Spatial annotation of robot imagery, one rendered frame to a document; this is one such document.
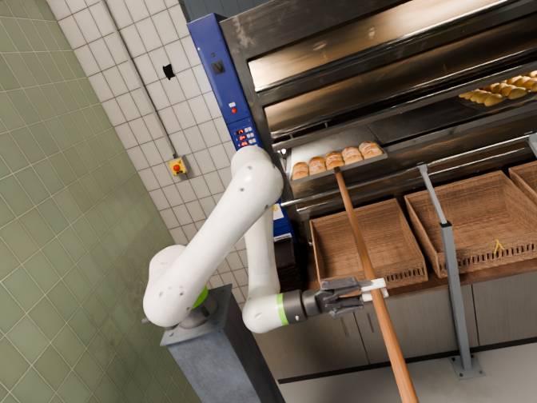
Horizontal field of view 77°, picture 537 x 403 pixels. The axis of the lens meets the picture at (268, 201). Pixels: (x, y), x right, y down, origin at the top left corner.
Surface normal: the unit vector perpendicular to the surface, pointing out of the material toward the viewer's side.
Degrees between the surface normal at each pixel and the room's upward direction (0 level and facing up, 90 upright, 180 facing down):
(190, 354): 90
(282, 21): 90
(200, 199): 90
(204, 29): 90
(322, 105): 70
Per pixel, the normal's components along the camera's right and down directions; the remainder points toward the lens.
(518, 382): -0.33, -0.87
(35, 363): 0.94, -0.26
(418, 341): -0.07, 0.43
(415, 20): -0.18, 0.11
